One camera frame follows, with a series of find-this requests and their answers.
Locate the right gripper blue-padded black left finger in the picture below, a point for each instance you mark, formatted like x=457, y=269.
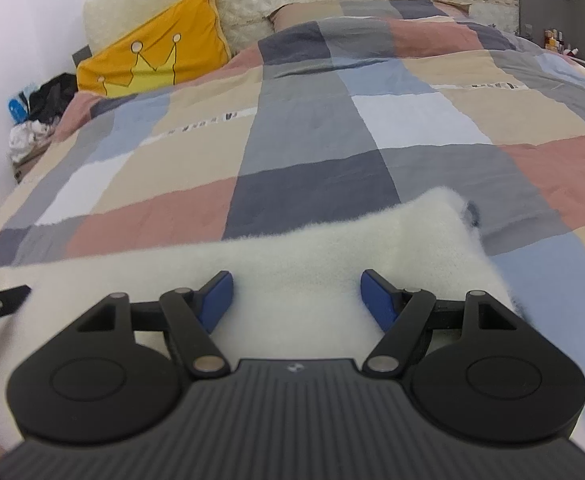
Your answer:
x=185, y=317

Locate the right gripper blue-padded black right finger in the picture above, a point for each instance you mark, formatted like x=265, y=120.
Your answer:
x=409, y=317

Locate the white navy striped sweater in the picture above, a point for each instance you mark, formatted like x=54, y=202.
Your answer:
x=296, y=294

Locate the black clothing pile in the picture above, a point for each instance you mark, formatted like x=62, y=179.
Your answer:
x=52, y=98

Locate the wooden left nightstand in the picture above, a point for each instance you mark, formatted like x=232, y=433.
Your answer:
x=24, y=166

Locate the white crumpled cloth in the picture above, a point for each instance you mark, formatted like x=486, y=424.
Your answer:
x=27, y=136

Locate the blue white package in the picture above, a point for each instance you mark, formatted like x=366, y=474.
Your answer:
x=19, y=104

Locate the pastel checkered quilt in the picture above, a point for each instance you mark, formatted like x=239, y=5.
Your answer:
x=326, y=122

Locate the yellow crown pillow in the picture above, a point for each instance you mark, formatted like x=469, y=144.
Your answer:
x=182, y=43

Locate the checkered bed pillow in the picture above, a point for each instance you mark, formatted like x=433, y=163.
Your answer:
x=294, y=14

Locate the dark wall socket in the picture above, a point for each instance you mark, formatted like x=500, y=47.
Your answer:
x=81, y=55

